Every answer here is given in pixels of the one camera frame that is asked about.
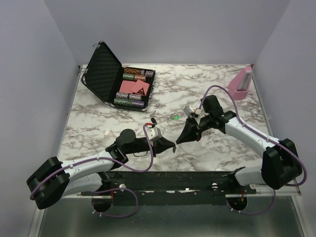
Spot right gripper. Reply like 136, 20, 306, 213
176, 114, 212, 144

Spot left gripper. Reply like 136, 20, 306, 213
125, 136, 175, 158

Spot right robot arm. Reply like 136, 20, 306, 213
176, 95, 303, 194

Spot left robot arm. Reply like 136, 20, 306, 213
26, 125, 176, 209

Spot red card with black triangle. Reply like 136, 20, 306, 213
131, 80, 150, 96

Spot black poker chip case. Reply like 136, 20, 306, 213
81, 41, 156, 112

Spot pink holder block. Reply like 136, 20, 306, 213
227, 66, 253, 101

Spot red playing card deck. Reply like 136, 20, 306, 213
119, 80, 136, 94

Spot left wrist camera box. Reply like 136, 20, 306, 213
147, 126, 162, 142

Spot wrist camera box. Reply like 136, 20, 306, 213
147, 126, 162, 142
183, 105, 200, 119

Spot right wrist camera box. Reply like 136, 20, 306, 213
183, 105, 200, 119

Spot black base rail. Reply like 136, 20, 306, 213
82, 171, 256, 209

